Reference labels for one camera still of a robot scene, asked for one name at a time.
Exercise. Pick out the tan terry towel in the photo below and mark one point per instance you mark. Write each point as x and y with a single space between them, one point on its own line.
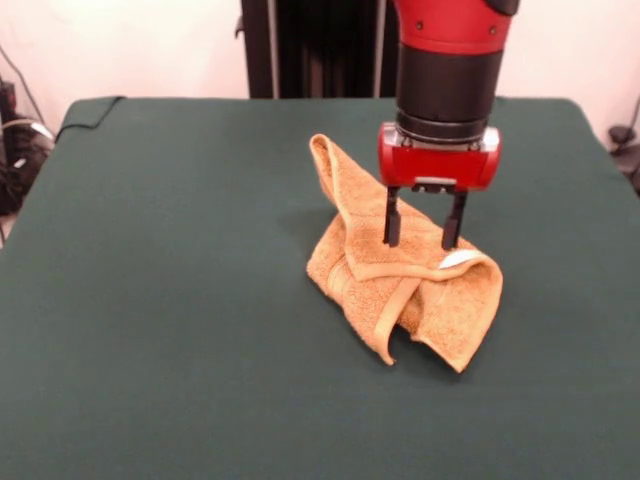
370 255

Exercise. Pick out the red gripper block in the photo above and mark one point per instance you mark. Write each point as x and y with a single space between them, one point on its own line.
435 167

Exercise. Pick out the small black wall device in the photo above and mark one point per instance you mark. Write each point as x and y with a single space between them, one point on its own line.
7 95

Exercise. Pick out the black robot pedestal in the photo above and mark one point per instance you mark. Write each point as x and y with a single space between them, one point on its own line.
320 50

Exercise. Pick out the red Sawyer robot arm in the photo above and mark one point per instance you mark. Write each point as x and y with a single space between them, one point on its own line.
450 75

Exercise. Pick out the dark green table cloth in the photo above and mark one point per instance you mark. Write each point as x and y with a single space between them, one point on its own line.
150 300

